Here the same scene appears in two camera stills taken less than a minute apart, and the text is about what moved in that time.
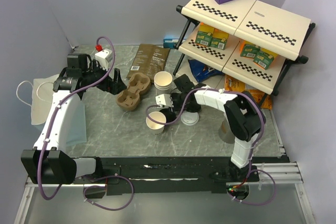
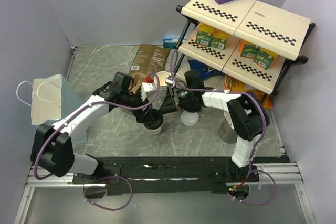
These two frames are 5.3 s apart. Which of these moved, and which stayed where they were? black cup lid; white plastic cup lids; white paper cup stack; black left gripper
Moved: black left gripper
Stayed: black cup lid; white paper cup stack; white plastic cup lids
